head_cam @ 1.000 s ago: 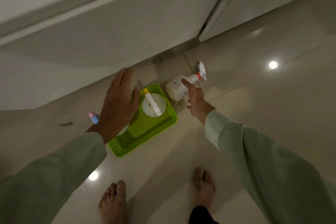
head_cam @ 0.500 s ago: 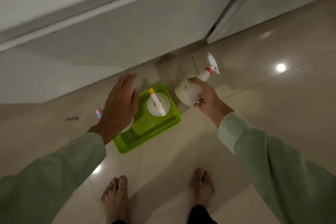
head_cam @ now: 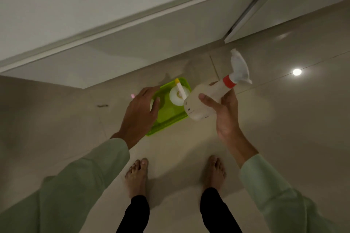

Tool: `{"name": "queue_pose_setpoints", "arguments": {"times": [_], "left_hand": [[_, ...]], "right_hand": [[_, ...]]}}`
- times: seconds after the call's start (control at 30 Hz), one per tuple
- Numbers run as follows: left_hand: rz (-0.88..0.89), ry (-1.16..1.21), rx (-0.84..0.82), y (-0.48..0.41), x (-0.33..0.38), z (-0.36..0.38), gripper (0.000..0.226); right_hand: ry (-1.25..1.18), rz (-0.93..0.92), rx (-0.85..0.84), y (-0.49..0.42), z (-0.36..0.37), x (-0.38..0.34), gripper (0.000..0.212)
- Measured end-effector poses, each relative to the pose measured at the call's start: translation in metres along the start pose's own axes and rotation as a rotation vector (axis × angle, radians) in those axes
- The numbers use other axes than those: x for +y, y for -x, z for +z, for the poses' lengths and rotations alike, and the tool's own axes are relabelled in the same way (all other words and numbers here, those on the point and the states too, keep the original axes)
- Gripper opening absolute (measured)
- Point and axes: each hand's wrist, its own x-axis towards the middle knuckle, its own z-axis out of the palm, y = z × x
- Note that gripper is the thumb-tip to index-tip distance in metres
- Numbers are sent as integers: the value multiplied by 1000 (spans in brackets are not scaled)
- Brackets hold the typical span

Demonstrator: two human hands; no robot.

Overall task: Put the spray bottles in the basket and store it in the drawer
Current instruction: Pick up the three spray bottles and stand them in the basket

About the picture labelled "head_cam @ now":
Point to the person's right thumb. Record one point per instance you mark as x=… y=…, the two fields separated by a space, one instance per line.
x=208 y=101

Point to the white spray bottle red collar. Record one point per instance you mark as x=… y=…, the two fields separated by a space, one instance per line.
x=203 y=99

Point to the person's foot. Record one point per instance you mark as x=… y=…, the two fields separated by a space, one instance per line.
x=136 y=178
x=215 y=172

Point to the person's right hand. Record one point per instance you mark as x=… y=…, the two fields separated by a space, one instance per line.
x=227 y=120

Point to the person's left thumb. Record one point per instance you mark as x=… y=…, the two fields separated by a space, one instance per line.
x=155 y=106

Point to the person's right forearm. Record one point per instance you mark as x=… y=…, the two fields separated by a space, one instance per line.
x=273 y=194

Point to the person's left hand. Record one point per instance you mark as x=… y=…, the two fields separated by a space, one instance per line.
x=136 y=120

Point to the person's leg black trousers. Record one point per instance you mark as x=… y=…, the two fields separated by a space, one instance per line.
x=135 y=216
x=216 y=213

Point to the white tube yellow cap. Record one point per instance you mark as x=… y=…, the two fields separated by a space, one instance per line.
x=180 y=89

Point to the person's left leg black trousers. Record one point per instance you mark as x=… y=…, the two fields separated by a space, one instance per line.
x=135 y=216

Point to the small dark scrap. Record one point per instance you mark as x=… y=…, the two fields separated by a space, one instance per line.
x=102 y=105

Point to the person's left forearm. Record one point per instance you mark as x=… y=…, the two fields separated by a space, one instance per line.
x=68 y=186

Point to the person's right foot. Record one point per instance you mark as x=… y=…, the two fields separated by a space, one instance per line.
x=215 y=172

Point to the green plastic tray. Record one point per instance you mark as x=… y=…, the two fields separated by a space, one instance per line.
x=169 y=114

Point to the white cabinet drawer front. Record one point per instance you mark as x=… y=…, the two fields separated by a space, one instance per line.
x=82 y=3

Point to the white tape roll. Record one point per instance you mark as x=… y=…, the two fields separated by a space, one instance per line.
x=176 y=97

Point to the wide white cabinet door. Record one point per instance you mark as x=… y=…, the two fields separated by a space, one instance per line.
x=153 y=47

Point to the person's right leg black trousers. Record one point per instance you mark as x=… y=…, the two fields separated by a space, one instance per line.
x=216 y=213

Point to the person's left foot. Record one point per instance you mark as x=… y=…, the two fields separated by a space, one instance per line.
x=136 y=178

